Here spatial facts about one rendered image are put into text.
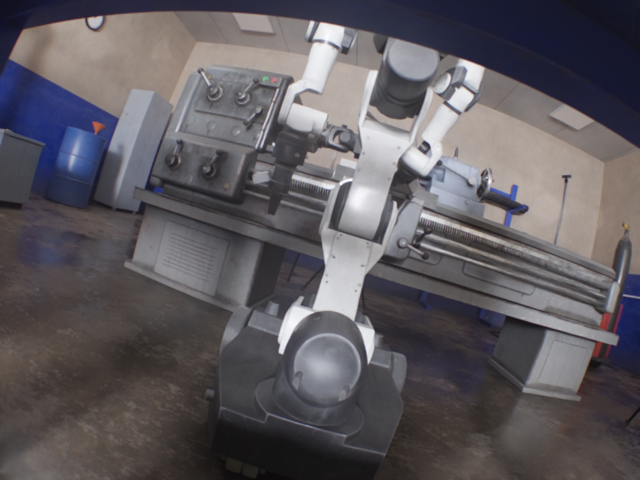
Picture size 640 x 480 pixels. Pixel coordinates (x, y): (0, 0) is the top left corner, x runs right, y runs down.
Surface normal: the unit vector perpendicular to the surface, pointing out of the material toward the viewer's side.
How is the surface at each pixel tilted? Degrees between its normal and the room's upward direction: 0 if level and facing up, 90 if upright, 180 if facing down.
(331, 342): 58
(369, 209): 90
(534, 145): 90
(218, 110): 90
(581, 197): 90
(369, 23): 180
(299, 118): 104
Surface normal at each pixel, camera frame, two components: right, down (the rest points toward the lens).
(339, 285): 0.13, -0.55
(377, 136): -0.11, 0.22
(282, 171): 0.09, 0.29
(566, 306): -0.10, -0.03
